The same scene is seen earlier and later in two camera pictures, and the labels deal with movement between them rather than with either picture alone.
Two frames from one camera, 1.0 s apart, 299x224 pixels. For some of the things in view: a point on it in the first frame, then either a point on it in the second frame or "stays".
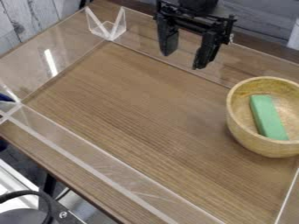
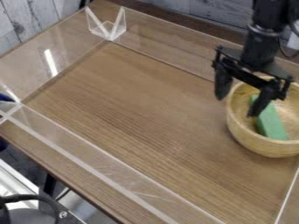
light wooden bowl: [282, 92] stays
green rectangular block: [268, 116] stays
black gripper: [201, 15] → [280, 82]
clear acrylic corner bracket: [107, 29] stays
